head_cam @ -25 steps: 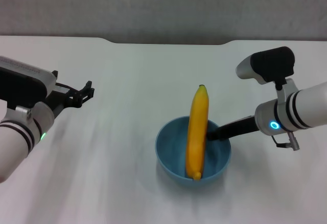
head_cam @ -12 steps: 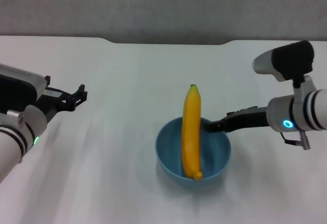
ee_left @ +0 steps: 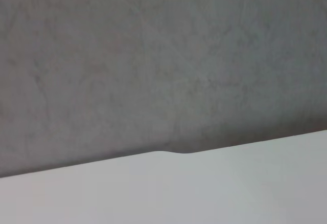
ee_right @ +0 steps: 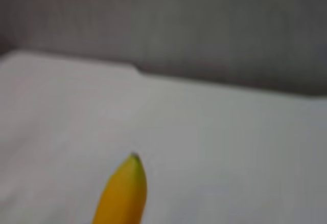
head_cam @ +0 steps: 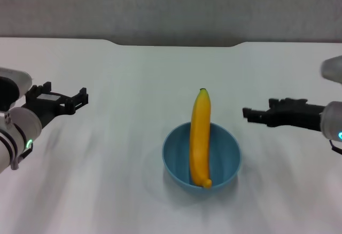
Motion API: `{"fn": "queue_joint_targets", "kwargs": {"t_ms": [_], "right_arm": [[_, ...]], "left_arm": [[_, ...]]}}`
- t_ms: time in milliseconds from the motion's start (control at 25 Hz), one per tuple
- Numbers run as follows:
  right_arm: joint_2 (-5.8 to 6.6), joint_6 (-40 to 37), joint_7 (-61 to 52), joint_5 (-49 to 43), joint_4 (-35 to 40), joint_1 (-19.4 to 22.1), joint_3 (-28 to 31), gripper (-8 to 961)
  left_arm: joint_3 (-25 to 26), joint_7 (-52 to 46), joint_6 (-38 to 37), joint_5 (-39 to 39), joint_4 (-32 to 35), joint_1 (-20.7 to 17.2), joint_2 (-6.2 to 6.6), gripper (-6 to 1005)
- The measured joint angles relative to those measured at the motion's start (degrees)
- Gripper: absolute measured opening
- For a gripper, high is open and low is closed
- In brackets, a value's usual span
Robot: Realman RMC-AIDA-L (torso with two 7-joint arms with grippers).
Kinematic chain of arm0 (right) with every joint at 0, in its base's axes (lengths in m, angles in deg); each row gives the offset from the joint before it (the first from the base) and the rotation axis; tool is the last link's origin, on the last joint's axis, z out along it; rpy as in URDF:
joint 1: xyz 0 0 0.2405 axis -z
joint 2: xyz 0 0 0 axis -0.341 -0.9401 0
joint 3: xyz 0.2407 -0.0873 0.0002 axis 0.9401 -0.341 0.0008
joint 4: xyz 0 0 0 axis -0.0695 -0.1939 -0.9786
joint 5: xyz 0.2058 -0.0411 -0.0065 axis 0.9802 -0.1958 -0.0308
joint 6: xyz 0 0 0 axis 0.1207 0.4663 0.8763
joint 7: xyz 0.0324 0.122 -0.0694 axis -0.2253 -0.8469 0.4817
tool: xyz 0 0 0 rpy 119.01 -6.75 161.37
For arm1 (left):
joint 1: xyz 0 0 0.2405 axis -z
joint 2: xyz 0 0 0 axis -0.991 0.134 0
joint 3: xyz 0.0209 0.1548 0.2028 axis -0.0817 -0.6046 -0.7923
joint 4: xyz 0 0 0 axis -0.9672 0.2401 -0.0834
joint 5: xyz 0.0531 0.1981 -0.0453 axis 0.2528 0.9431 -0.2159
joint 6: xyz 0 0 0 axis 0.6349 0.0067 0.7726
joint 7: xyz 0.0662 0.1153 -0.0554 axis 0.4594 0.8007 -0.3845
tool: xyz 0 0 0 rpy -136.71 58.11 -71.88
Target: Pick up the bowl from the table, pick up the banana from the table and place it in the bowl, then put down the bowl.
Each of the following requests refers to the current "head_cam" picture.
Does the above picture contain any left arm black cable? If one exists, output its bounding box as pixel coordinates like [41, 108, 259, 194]
[10, 143, 35, 171]

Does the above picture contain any yellow banana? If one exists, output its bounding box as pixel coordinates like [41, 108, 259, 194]
[189, 88, 213, 190]

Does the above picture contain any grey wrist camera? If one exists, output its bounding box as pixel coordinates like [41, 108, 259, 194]
[0, 67, 33, 112]
[320, 56, 342, 83]

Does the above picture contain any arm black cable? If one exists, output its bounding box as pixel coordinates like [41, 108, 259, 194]
[328, 138, 342, 155]
[10, 143, 35, 171]

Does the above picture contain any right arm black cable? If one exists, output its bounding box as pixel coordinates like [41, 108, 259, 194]
[328, 138, 342, 155]

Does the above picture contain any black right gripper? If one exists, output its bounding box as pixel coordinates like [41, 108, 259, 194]
[242, 98, 326, 132]

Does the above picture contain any blue bowl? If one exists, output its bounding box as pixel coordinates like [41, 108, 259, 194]
[161, 121, 242, 196]

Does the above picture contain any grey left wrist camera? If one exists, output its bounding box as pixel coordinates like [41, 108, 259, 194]
[0, 67, 33, 112]

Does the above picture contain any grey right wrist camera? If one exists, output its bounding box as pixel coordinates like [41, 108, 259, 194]
[320, 56, 342, 83]

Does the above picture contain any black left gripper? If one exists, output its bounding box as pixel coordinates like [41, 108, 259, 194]
[22, 81, 89, 131]

